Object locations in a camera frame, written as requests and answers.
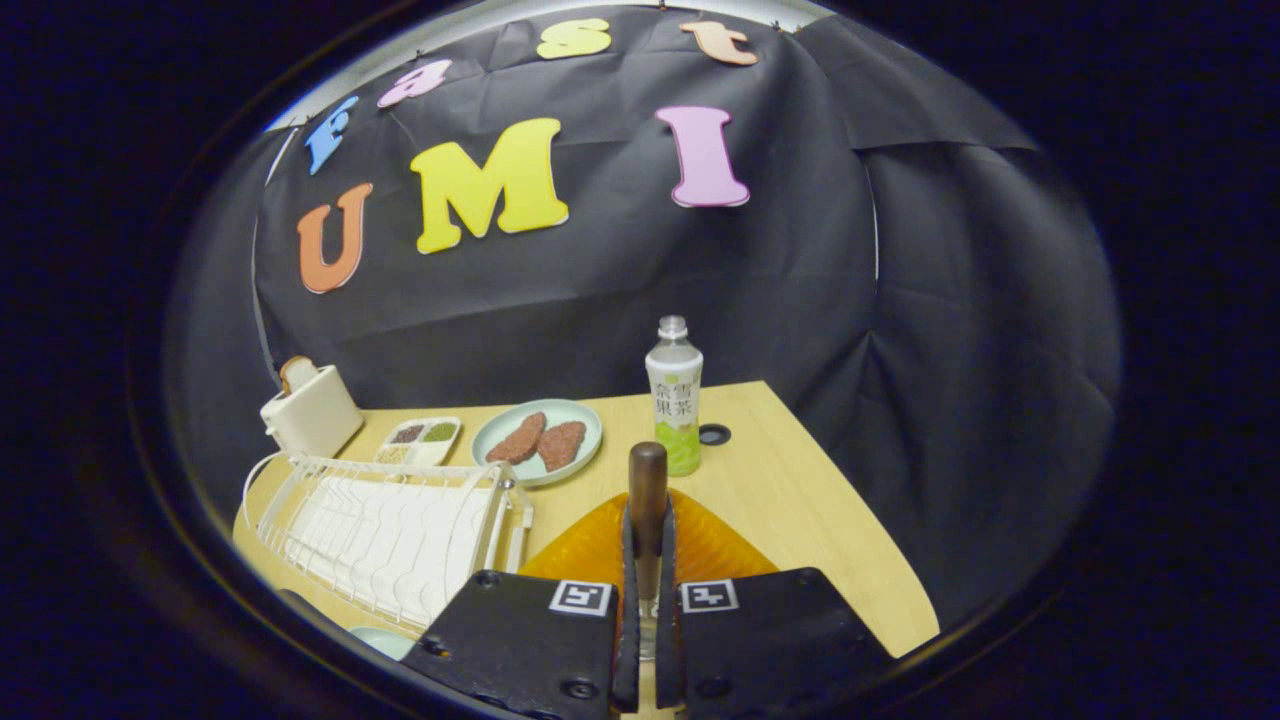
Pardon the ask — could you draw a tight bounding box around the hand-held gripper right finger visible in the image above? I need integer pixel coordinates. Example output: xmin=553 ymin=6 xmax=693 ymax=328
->
xmin=654 ymin=489 xmax=897 ymax=718

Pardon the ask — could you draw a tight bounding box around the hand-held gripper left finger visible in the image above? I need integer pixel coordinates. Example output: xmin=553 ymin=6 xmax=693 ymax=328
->
xmin=400 ymin=489 xmax=642 ymax=718

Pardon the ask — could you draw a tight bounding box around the white wire dish rack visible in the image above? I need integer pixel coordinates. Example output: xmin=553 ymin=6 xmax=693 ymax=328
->
xmin=243 ymin=451 xmax=535 ymax=634

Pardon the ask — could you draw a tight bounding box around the wooden handled spoon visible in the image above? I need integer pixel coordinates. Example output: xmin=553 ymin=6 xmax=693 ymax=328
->
xmin=627 ymin=441 xmax=670 ymax=661

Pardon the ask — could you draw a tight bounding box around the pale green plate with meat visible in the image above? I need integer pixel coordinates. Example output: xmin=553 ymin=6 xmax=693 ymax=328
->
xmin=470 ymin=398 xmax=605 ymax=489

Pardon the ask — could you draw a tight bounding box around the brown meat piece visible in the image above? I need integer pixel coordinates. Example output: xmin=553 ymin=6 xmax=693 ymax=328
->
xmin=485 ymin=411 xmax=548 ymax=466
xmin=536 ymin=420 xmax=589 ymax=473

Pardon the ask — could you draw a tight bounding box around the white divided seed tray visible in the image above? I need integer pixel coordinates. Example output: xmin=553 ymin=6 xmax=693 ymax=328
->
xmin=374 ymin=416 xmax=463 ymax=469

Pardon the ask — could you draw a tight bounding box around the clear bottle with green label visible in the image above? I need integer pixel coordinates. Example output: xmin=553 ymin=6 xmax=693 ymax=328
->
xmin=645 ymin=315 xmax=705 ymax=478

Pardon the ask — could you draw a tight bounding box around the white toaster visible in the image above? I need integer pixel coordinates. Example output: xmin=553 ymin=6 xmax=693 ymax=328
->
xmin=260 ymin=363 xmax=366 ymax=460

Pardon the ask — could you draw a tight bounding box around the black backdrop cloth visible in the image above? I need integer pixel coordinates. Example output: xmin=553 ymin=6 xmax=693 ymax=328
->
xmin=165 ymin=5 xmax=1123 ymax=641

